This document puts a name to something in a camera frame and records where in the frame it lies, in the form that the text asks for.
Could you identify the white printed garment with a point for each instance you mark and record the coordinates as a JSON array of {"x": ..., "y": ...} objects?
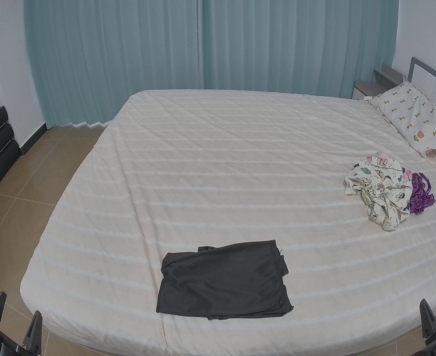
[{"x": 381, "y": 195}]

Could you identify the white printed pillow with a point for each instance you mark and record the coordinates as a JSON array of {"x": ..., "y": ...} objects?
[{"x": 414, "y": 121}]

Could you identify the bed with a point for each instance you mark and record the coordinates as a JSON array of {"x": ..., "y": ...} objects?
[{"x": 221, "y": 161}]

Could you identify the blue-green curtain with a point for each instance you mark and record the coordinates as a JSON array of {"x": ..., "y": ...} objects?
[{"x": 166, "y": 32}]

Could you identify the black T-shirt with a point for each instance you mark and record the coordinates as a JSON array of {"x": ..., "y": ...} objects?
[{"x": 221, "y": 284}]

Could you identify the pink garment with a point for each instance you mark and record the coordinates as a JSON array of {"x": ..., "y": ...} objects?
[{"x": 407, "y": 174}]

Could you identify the purple garment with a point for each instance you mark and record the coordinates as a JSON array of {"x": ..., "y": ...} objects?
[{"x": 422, "y": 195}]

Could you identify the grey bedside table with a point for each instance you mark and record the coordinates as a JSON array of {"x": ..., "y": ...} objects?
[{"x": 366, "y": 87}]

